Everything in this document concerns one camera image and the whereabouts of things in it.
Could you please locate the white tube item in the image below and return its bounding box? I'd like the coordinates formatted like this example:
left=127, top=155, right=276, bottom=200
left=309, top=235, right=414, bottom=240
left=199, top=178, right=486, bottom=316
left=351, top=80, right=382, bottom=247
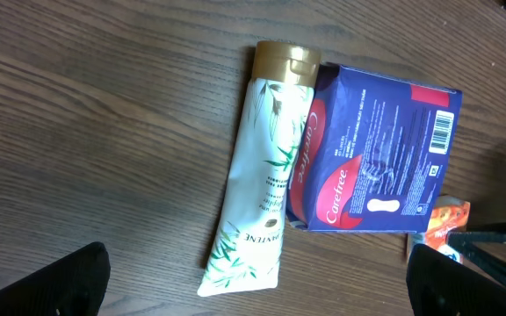
left=197, top=40, right=321, bottom=297

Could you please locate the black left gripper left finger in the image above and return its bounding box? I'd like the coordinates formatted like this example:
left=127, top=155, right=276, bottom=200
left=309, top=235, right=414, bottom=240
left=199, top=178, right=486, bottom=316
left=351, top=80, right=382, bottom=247
left=0, top=241, right=111, bottom=316

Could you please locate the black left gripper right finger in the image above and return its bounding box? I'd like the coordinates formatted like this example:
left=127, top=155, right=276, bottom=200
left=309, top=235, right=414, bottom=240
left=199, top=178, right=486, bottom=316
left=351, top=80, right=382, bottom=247
left=406, top=244, right=506, bottom=316

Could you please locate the purple red pad package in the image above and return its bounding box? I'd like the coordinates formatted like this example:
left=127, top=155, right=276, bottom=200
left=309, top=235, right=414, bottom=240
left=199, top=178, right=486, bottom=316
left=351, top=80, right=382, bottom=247
left=286, top=63, right=463, bottom=233

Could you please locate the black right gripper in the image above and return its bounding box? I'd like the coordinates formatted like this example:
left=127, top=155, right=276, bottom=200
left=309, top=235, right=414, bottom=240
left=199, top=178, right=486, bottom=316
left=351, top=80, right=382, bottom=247
left=447, top=222, right=506, bottom=288

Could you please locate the small orange snack packet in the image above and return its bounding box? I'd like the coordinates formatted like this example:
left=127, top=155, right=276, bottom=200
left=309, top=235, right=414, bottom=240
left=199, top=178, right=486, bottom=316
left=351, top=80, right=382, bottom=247
left=406, top=196, right=471, bottom=263

